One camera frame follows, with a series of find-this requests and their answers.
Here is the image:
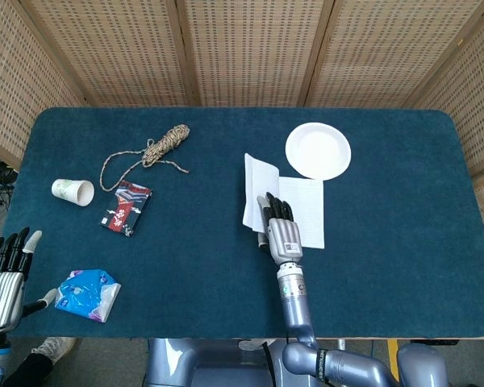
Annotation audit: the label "black red printed box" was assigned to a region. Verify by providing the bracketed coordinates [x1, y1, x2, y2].
[100, 180, 153, 238]

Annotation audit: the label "blue white tissue pack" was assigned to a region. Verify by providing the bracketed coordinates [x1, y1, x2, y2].
[54, 268, 122, 323]

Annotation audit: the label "light grey shoe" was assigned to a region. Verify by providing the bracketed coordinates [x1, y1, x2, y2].
[31, 336, 77, 366]

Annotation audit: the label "black floor cables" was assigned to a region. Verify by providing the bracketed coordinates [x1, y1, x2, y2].
[0, 155, 19, 231]

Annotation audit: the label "woven bamboo folding screen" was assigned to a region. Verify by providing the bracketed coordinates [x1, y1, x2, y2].
[0, 0, 484, 338]

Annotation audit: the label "white paper cup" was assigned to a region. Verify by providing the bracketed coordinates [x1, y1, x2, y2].
[51, 178, 95, 208]

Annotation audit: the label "white paper plate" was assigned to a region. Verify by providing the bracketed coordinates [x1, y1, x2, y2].
[285, 122, 353, 181]

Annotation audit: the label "camouflage rope bundle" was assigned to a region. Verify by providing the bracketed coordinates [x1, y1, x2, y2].
[99, 123, 191, 193]

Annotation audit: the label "dark teal table cloth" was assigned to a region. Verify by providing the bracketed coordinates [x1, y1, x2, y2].
[2, 106, 484, 339]

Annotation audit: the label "white lined yellow-cover notebook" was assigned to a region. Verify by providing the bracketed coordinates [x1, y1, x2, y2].
[241, 152, 326, 250]

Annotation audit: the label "silver-blue robot torso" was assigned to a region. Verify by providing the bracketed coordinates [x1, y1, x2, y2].
[143, 337, 291, 387]

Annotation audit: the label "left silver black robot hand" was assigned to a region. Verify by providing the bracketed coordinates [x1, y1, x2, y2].
[0, 227, 60, 335]

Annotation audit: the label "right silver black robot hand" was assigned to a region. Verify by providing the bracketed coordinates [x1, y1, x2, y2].
[256, 192, 304, 266]

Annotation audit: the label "black trouser leg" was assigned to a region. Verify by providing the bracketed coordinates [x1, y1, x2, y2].
[2, 352, 53, 387]

